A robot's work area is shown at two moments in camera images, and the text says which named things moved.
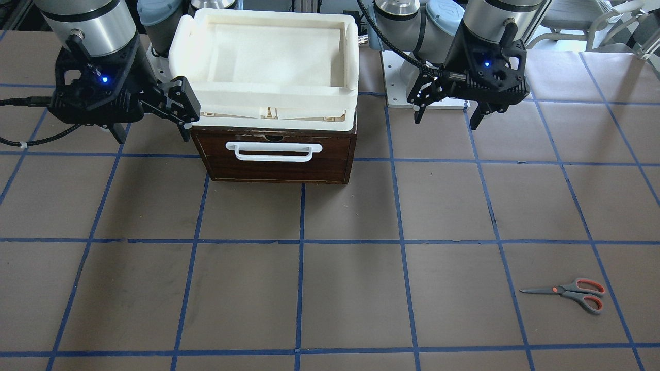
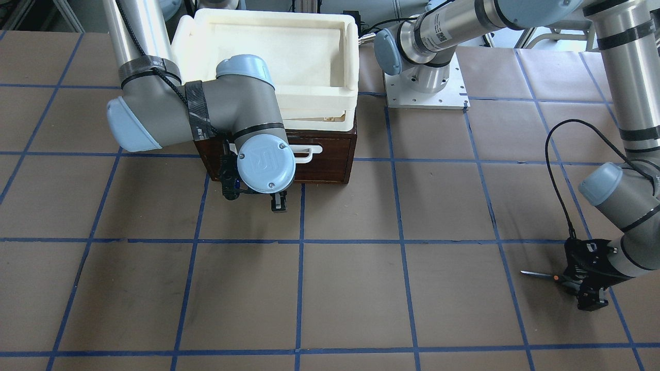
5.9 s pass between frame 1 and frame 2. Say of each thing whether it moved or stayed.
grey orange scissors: moved
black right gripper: moved
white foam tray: stayed
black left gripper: moved
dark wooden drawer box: stayed
